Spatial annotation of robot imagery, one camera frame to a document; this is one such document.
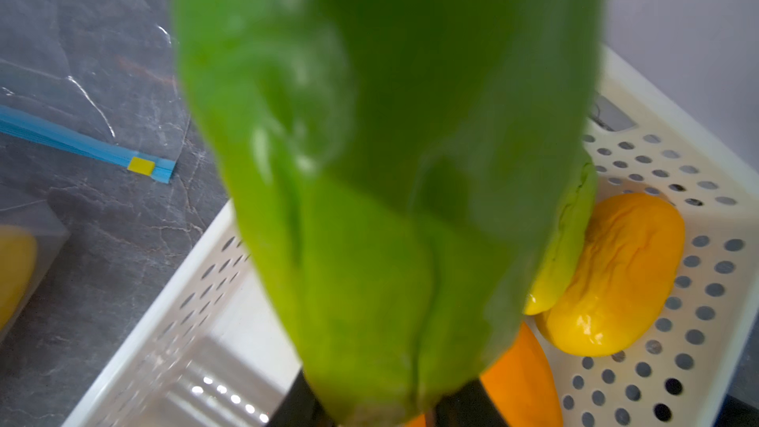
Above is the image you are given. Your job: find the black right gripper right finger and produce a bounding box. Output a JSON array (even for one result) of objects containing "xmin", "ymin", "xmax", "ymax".
[{"xmin": 429, "ymin": 379, "xmax": 509, "ymax": 427}]

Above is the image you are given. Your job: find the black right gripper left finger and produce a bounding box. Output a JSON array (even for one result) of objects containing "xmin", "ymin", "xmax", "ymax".
[{"xmin": 266, "ymin": 371, "xmax": 332, "ymax": 427}]

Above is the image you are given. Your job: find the clear zip-top bag blue zipper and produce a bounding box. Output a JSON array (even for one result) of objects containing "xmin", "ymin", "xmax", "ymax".
[{"xmin": 1, "ymin": 186, "xmax": 69, "ymax": 338}]

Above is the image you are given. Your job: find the orange mango top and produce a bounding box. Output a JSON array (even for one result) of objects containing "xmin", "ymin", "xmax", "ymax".
[{"xmin": 407, "ymin": 323, "xmax": 563, "ymax": 426}]

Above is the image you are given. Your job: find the yellow green mango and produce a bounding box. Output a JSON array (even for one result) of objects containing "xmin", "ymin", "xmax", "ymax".
[{"xmin": 523, "ymin": 150, "xmax": 597, "ymax": 316}]

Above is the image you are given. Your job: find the small yellow mango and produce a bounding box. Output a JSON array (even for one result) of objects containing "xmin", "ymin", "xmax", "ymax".
[{"xmin": 535, "ymin": 193, "xmax": 686, "ymax": 357}]

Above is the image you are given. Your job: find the spare clear zip-top bag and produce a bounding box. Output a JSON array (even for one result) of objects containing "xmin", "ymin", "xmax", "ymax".
[{"xmin": 1, "ymin": 0, "xmax": 190, "ymax": 183}]

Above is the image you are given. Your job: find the white perforated plastic basket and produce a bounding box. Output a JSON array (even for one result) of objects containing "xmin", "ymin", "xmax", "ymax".
[{"xmin": 67, "ymin": 51, "xmax": 758, "ymax": 426}]

